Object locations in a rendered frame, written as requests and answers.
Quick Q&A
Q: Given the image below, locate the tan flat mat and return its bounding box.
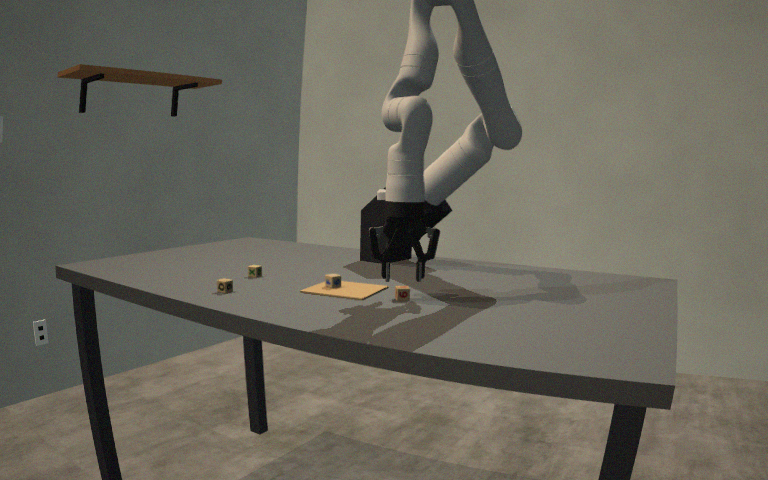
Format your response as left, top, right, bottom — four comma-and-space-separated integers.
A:
300, 281, 389, 300

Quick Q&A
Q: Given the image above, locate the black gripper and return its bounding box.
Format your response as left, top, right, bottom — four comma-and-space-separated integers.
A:
368, 201, 440, 282

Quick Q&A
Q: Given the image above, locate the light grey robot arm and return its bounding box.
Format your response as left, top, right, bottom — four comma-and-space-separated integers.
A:
377, 0, 522, 206

